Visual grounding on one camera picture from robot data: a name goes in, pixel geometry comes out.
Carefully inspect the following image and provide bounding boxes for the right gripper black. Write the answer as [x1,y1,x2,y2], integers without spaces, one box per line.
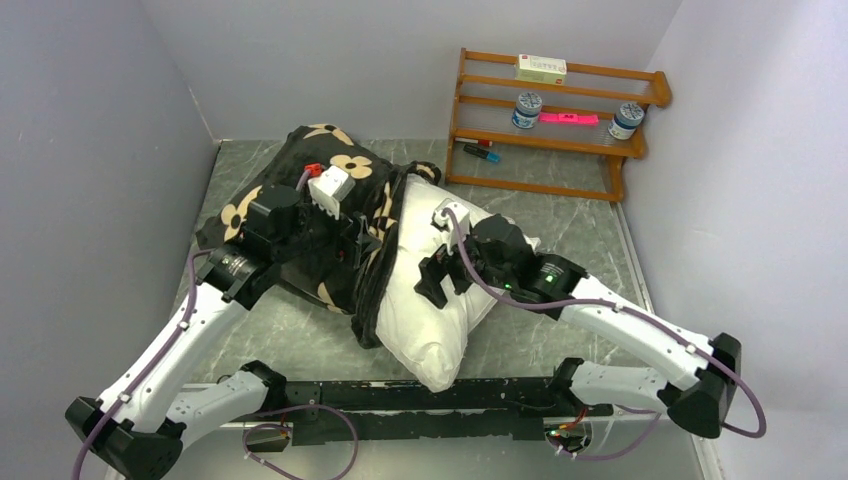
[415,223,515,307]

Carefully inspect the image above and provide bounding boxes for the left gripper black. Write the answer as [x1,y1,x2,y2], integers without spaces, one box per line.
[273,183,381,268]

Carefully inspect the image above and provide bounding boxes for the black pillowcase with beige flowers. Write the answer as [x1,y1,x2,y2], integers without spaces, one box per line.
[195,124,442,349]

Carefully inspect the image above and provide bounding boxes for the white pillow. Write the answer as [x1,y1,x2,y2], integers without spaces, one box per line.
[375,176,496,393]

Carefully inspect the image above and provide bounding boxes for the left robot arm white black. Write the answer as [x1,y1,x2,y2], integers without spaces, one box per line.
[65,186,377,479]

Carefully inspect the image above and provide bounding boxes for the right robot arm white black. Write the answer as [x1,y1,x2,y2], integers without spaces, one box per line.
[415,203,742,439]

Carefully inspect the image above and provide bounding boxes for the black blue marker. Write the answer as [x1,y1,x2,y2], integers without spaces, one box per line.
[463,143,501,164]

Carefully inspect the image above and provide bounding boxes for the red white marker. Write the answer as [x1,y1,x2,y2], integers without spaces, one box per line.
[454,137,493,148]

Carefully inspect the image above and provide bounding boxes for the wooden shelf rack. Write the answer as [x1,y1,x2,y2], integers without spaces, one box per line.
[445,48,673,203]

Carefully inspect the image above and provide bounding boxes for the left blue white jar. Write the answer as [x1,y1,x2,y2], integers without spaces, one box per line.
[511,92,543,129]

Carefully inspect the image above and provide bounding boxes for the blue white jar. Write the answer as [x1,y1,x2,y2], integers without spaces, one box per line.
[607,102,645,141]
[511,92,543,129]

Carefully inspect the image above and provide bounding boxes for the pink highlighter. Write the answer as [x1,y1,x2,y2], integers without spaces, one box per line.
[538,112,599,126]

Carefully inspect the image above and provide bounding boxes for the white green box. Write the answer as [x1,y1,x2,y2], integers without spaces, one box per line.
[515,54,568,86]

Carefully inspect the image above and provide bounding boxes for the right blue white jar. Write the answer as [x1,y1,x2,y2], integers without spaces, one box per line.
[607,102,645,141]

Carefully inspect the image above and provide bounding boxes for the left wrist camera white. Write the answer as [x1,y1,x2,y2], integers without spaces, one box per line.
[307,166,355,220]

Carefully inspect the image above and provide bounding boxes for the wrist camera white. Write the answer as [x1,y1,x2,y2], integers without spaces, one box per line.
[431,198,471,241]
[307,166,355,220]

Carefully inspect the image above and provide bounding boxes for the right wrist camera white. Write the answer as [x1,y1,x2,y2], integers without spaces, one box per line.
[431,198,471,241]

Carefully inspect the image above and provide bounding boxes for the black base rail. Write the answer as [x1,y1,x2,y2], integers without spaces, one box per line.
[218,376,614,448]

